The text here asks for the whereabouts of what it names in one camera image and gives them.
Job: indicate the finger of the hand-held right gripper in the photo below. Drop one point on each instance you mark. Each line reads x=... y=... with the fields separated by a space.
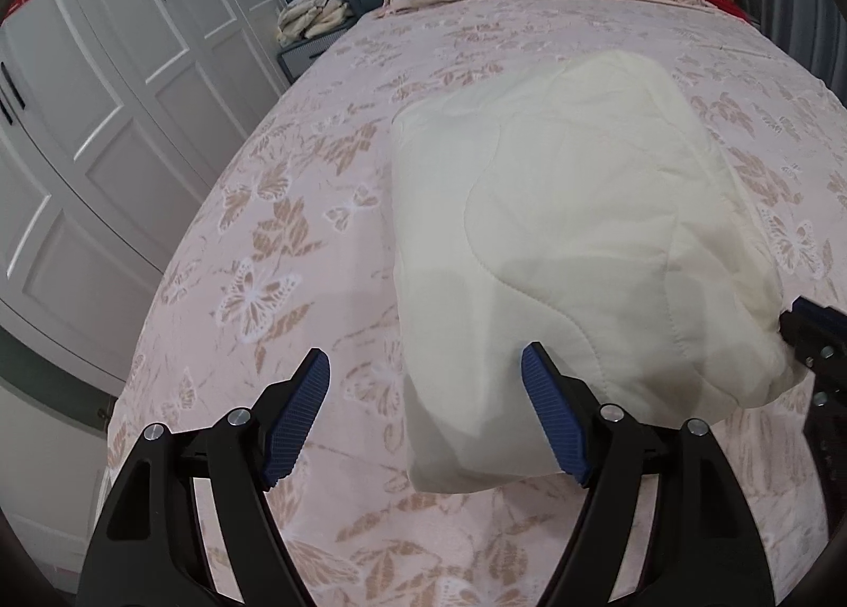
x=817 y=332

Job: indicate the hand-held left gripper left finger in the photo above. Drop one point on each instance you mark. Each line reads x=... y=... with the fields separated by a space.
x=296 y=425

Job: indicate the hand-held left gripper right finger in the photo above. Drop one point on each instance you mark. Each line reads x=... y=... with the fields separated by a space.
x=552 y=425

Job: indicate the cream quilted blanket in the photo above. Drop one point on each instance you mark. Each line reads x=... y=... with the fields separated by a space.
x=562 y=217

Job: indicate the pink floral bed cover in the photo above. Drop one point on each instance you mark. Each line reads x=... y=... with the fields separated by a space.
x=298 y=217

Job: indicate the white wardrobe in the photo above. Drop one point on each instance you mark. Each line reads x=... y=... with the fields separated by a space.
x=99 y=117

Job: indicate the blue nightstand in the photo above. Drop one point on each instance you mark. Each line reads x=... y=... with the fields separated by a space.
x=301 y=54

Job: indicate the pile of cream cloths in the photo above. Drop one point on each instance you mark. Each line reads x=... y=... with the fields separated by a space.
x=311 y=11

